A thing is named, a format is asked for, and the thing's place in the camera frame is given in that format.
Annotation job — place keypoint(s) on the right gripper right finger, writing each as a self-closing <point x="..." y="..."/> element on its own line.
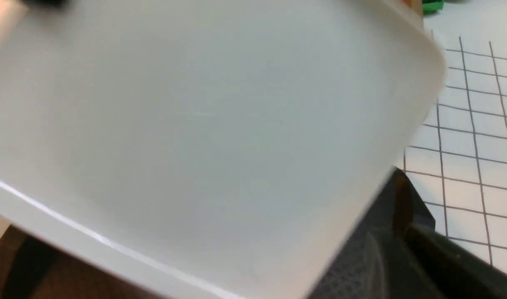
<point x="456" y="272"/>

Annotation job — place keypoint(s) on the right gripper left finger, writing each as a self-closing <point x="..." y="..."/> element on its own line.
<point x="346" y="277"/>

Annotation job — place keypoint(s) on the large white rectangular plate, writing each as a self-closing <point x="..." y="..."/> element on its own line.
<point x="209" y="149"/>

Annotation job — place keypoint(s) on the white checkered tablecloth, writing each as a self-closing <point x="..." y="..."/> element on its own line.
<point x="457" y="160"/>

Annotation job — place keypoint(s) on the green cloth backdrop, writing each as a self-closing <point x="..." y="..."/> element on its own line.
<point x="431" y="7"/>

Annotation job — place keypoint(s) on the brown plastic bin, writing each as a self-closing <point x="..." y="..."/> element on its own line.
<point x="415" y="5"/>

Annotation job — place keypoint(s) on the black serving tray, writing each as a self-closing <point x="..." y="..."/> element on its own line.
<point x="32" y="269"/>

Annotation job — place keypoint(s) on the large white plastic bin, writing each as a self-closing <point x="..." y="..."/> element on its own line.
<point x="11" y="12"/>

